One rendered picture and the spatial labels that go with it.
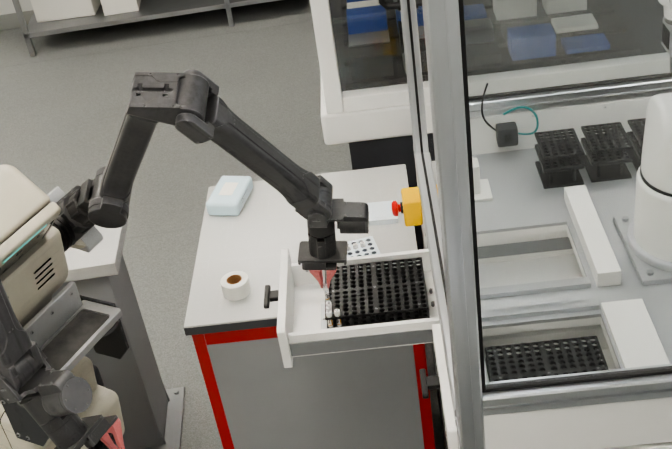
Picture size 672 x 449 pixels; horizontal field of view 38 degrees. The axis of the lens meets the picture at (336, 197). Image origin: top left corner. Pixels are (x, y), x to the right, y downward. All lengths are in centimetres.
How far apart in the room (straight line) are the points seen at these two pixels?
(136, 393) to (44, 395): 138
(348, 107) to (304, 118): 192
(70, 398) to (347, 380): 103
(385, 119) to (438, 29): 161
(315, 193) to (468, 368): 50
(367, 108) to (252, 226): 49
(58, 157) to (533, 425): 356
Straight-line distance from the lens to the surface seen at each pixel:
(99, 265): 265
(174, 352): 348
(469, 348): 152
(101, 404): 217
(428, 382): 189
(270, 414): 256
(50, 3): 608
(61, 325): 201
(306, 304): 222
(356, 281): 215
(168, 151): 466
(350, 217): 193
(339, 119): 281
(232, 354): 242
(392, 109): 280
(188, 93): 164
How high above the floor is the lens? 224
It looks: 33 degrees down
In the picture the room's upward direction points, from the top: 9 degrees counter-clockwise
